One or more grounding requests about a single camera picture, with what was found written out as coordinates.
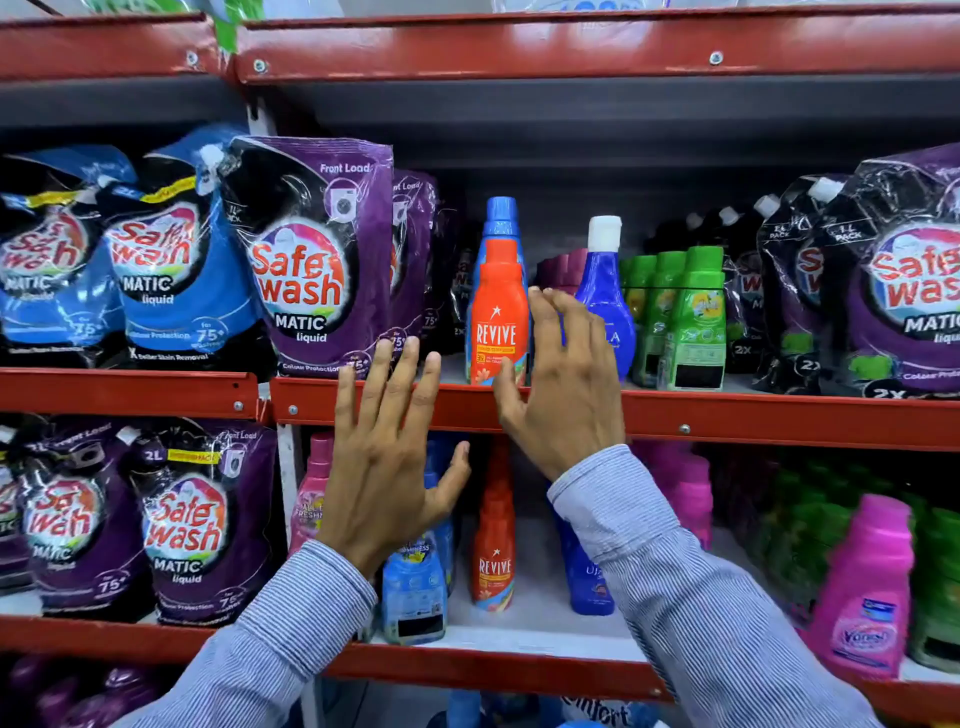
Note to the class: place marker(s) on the person's right hand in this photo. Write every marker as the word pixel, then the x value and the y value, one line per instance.
pixel 570 405

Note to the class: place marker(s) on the person's left hand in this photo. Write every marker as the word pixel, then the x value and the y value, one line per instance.
pixel 375 487

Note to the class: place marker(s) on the large pink bottle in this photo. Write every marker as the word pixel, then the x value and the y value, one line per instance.
pixel 309 502

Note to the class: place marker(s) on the magenta bottle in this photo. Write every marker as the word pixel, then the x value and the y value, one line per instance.
pixel 690 495
pixel 656 461
pixel 862 600

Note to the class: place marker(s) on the row of light blue bottles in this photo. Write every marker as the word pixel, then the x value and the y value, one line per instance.
pixel 412 592

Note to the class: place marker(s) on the dark blue bottle white cap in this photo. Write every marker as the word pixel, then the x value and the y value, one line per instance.
pixel 609 300

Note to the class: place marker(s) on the orange bottle red cap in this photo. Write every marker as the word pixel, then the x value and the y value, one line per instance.
pixel 499 315

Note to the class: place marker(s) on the maroon bottle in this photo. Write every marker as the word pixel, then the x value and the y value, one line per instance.
pixel 551 274

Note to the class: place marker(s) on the row of orange bottles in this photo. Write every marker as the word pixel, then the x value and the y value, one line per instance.
pixel 493 555

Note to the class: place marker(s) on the green bottle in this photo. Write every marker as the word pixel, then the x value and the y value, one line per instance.
pixel 660 300
pixel 636 285
pixel 697 322

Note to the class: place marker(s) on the red metal shelf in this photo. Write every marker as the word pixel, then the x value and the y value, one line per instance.
pixel 750 420
pixel 97 49
pixel 525 675
pixel 525 45
pixel 127 394
pixel 75 636

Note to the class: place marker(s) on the row of dark blue bottles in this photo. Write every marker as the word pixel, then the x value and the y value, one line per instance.
pixel 585 585

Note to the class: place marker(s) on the large blue bottle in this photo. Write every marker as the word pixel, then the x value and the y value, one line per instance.
pixel 501 217

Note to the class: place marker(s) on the light blue capped bottle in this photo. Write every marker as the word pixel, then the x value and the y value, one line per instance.
pixel 465 711

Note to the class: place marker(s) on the group of small green bottles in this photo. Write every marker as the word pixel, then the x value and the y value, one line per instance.
pixel 937 585

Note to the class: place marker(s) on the person's left forearm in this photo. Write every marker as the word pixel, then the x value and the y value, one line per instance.
pixel 285 645

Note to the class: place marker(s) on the person's right forearm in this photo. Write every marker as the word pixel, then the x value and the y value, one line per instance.
pixel 697 600

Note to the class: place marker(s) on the blue detergent pouch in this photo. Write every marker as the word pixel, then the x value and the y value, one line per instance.
pixel 180 277
pixel 52 262

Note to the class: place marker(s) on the white blue package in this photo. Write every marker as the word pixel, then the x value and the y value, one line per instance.
pixel 577 4

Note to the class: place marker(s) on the green package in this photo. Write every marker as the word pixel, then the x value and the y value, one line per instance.
pixel 225 22

